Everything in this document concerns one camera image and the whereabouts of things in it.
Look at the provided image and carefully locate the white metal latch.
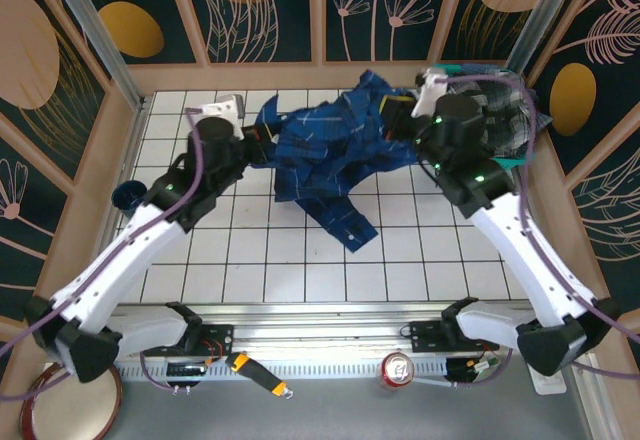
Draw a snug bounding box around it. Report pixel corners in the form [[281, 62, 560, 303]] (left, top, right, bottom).
[[529, 354, 569, 395]]

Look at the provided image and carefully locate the white green connector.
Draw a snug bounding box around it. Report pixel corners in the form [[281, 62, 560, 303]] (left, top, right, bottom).
[[469, 358, 501, 376]]

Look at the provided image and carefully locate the orange black screwdriver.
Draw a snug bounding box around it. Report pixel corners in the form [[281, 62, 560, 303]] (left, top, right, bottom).
[[224, 352, 294, 401]]

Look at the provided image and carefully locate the red soda can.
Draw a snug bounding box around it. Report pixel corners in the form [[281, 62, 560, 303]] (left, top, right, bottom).
[[377, 351, 416, 390]]

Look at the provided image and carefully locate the teal plastic basket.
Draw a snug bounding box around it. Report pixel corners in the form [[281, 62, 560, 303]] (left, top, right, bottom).
[[432, 63, 539, 174]]

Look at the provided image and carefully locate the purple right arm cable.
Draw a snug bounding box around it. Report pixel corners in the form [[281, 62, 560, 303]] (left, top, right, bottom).
[[432, 72, 640, 391]]

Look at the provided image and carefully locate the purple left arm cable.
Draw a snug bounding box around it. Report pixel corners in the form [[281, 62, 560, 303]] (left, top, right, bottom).
[[0, 107, 214, 404]]

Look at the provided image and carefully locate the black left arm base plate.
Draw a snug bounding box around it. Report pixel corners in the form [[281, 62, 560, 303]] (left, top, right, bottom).
[[197, 323, 236, 359]]

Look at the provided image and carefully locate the grey plaid long sleeve shirt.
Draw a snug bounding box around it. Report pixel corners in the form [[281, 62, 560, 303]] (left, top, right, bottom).
[[449, 72, 554, 161]]

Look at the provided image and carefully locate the black terminal block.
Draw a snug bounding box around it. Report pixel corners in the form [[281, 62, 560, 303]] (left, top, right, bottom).
[[166, 362, 210, 380]]

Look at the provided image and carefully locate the aluminium corner post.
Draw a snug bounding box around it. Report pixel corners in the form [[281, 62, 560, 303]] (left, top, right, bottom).
[[47, 0, 147, 111], [507, 0, 581, 76]]

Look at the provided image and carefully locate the blue plaid long sleeve shirt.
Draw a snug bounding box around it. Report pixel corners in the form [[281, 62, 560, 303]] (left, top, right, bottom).
[[252, 69, 426, 254]]

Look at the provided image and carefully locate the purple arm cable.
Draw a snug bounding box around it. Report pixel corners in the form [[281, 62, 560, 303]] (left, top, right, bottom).
[[432, 72, 640, 391], [0, 107, 214, 404]]

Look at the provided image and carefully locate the aluminium frame bar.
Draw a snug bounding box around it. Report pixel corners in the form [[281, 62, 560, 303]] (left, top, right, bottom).
[[569, 359, 619, 440]]

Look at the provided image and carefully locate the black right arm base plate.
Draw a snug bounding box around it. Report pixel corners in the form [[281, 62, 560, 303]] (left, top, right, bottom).
[[409, 319, 501, 354]]

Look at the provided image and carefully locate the aluminium mounting rail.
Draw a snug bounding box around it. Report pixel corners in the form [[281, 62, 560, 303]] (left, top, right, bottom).
[[107, 302, 596, 361]]

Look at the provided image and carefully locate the dark blue cup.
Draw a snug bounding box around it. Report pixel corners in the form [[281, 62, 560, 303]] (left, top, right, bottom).
[[110, 179, 149, 211]]

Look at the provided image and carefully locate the grey slotted cable duct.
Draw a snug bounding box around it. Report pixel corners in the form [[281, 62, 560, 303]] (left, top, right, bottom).
[[117, 357, 451, 379]]

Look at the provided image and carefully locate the red rimmed round plate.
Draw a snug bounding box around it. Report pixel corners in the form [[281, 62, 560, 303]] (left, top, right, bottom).
[[19, 362, 124, 440]]

